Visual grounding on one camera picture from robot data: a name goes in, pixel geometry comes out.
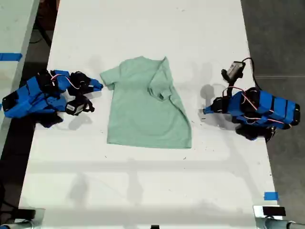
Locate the short blue tape strip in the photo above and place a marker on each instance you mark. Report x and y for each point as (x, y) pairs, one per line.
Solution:
(271, 196)

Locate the blue gripper moving jaw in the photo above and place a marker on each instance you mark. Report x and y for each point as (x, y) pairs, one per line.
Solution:
(213, 112)
(93, 88)

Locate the blue gripper fixed jaw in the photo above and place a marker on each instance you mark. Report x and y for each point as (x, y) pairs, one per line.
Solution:
(95, 82)
(210, 109)

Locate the small black block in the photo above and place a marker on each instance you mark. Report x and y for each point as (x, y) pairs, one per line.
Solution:
(155, 226)

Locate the black camera stalk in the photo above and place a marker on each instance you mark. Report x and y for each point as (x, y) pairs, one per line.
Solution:
(230, 87)

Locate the small black box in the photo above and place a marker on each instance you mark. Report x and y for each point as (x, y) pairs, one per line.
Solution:
(26, 213)
(273, 211)

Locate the grey camera box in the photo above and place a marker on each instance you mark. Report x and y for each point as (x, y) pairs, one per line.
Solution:
(233, 70)

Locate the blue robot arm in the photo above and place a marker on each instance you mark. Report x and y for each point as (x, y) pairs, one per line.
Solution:
(35, 95)
(267, 107)

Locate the metal table clamp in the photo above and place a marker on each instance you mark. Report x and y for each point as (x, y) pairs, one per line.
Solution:
(274, 223)
(35, 220)

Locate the pale green T-shirt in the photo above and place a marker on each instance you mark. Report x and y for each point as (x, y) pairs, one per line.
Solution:
(143, 107)

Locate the black camera box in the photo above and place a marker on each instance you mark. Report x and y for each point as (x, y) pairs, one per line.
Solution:
(75, 107)

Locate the long blue tape strip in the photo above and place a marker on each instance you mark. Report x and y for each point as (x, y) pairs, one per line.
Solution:
(10, 56)

